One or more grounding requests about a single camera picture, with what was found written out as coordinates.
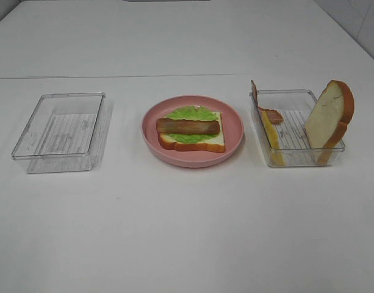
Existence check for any pink round plate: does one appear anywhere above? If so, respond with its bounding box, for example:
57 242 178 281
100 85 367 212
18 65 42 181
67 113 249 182
142 95 244 168

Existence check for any left clear plastic tray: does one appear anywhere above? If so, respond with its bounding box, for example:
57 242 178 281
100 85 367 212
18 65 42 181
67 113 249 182
11 92 108 174

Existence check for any bread slice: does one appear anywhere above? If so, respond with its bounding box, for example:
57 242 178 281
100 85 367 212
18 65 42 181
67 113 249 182
304 80 354 165
157 111 226 153

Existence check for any green lettuce leaf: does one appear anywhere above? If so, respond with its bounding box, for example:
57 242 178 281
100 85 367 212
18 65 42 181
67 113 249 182
165 106 220 143

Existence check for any yellow cheese slice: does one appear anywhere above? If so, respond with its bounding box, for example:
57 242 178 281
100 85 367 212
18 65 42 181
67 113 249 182
262 111 285 167

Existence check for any right clear plastic tray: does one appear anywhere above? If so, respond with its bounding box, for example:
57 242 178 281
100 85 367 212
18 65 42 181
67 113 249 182
250 89 345 167

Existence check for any bacon strip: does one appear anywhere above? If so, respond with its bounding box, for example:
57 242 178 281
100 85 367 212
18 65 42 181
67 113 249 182
251 80 284 125
156 118 220 135

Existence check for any clear plastic tray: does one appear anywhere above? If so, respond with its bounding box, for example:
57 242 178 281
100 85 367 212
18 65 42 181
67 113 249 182
250 89 345 167
11 92 108 174

